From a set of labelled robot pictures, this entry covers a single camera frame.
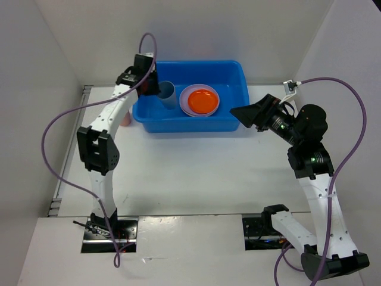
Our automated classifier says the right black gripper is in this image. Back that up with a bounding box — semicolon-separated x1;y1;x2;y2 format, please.
229;93;302;145

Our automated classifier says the blue plastic cup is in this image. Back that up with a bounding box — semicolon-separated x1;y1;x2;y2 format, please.
157;81;177;110

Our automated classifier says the lilac plastic plate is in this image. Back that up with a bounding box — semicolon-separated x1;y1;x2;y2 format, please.
179;84;220;112

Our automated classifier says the salmon pink plastic cup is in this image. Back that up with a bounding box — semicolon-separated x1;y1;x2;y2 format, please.
120;111;131;127

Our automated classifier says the orange plastic plate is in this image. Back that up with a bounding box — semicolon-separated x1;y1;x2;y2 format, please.
188;89;219;114

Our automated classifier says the pink plastic plate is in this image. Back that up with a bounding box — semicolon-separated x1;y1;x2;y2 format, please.
183;110;215;117

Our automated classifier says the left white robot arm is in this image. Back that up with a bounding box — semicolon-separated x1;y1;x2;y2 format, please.
77;53;160;238

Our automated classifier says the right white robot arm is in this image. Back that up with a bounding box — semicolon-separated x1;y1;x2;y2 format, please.
230;94;370;280

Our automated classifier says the blue plastic bin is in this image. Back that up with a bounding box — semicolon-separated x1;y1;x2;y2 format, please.
132;60;249;133

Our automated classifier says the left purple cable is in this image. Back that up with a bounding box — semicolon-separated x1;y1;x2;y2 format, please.
40;32;158;268

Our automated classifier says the purple cable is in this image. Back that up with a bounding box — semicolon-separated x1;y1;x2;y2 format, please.
272;76;366;286
40;32;158;268

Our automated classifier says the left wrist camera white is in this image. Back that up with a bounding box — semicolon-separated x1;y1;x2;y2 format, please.
140;52;155;58

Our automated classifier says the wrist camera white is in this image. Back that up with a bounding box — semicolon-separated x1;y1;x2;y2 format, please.
140;52;155;58
280;80;302;104

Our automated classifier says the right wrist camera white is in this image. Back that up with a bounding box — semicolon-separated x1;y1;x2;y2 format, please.
280;80;302;104

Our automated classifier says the aluminium rail table edge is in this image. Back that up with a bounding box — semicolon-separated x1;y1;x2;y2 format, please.
47;85;93;217

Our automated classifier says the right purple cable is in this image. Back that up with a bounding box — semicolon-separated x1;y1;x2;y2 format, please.
272;76;366;286

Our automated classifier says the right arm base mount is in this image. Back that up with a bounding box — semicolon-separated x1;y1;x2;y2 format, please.
242;214;287;251

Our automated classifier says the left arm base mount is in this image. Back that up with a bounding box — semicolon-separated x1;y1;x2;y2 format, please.
73;217;138;254

